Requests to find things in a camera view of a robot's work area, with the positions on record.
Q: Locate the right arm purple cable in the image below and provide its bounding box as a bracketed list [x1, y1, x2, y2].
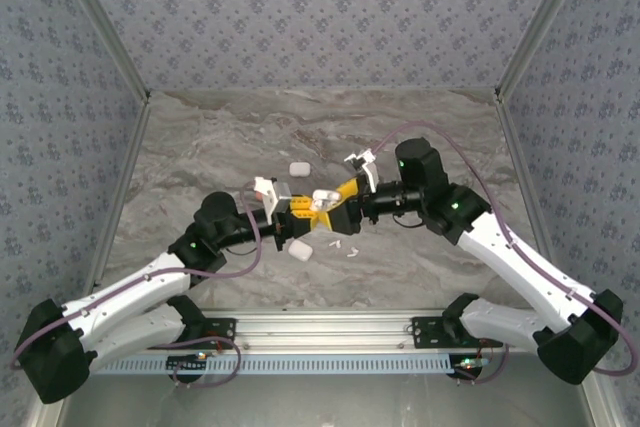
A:
[370, 120, 634, 387]

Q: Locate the aluminium table side rail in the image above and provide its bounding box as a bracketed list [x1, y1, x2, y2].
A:
[87, 96, 152, 298]
[494, 96, 557, 271]

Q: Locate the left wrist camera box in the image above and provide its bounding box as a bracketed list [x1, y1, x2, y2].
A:
[253, 175, 294, 223]

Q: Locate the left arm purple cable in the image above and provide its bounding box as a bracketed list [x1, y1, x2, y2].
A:
[9, 180, 264, 389]

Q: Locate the aluminium lower frame bar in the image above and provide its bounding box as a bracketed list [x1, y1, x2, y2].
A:
[582, 376, 629, 427]
[24, 399, 66, 427]

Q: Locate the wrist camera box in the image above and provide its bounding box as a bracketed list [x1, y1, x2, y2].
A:
[343, 148, 380, 194]
[253, 175, 294, 223]

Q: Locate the aluminium frame post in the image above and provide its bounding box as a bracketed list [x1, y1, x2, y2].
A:
[494, 0, 597, 101]
[49, 0, 152, 101]

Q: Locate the slotted pale cable duct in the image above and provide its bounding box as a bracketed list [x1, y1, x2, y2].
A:
[92, 353, 459, 376]

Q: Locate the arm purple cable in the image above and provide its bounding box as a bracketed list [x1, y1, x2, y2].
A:
[9, 180, 264, 389]
[370, 120, 634, 387]

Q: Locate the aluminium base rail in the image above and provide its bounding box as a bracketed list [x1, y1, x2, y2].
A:
[92, 310, 541, 354]

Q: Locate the grey metal lower panel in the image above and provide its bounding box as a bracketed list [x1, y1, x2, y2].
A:
[57, 352, 599, 427]

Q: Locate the black controller board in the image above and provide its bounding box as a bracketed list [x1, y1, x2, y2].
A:
[166, 352, 209, 383]
[452, 354, 489, 382]

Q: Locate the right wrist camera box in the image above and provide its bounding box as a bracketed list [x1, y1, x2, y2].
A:
[343, 148, 380, 194]

